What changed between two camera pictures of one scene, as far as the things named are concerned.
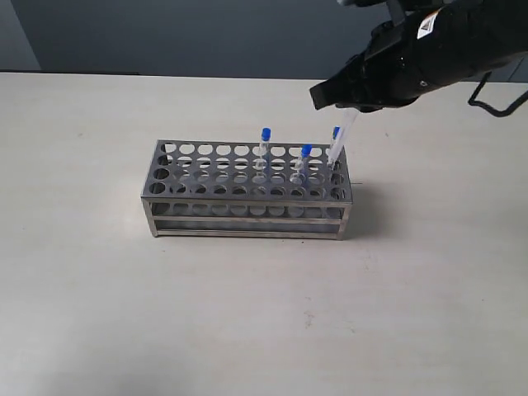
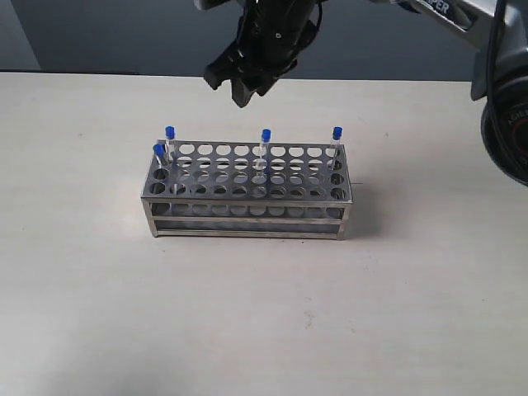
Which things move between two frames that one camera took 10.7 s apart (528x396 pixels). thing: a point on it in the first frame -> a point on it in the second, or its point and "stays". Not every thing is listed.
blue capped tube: (304, 162) -> (159, 149)
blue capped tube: (266, 134) stays
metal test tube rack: (247, 189) stays
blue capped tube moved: (338, 143) -> (169, 137)
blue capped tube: (335, 134) stays
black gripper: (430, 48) -> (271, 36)
